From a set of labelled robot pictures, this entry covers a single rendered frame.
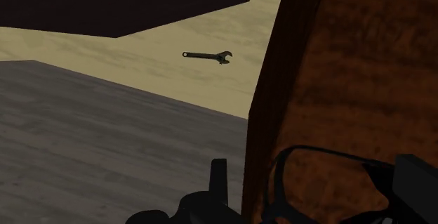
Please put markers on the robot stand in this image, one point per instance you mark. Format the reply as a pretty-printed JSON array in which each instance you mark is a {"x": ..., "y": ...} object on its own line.
[{"x": 113, "y": 0}]

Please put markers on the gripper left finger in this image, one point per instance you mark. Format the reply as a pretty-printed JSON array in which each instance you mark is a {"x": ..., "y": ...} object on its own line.
[{"x": 219, "y": 182}]

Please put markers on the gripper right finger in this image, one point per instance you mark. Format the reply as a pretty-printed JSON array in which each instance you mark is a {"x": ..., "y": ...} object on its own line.
[{"x": 415, "y": 189}]

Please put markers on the brown wooden furniture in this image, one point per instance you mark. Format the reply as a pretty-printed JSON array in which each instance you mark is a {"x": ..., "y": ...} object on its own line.
[{"x": 349, "y": 72}]

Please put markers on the dark adjustable wrench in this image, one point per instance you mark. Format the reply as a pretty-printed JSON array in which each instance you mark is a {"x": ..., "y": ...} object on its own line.
[{"x": 207, "y": 56}]

